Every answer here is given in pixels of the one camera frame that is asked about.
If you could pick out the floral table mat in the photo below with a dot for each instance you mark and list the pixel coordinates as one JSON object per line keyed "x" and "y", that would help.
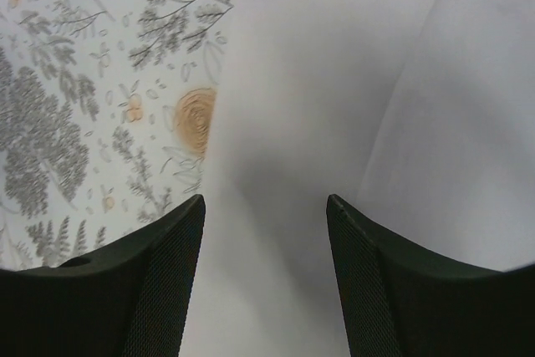
{"x": 106, "y": 108}

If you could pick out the white t shirt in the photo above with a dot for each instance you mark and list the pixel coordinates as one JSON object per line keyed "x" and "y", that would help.
{"x": 418, "y": 112}

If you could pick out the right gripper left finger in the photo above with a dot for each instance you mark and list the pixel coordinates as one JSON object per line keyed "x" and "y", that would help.
{"x": 127, "y": 298}

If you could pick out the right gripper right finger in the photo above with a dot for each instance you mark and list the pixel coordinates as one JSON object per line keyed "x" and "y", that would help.
{"x": 401, "y": 299}

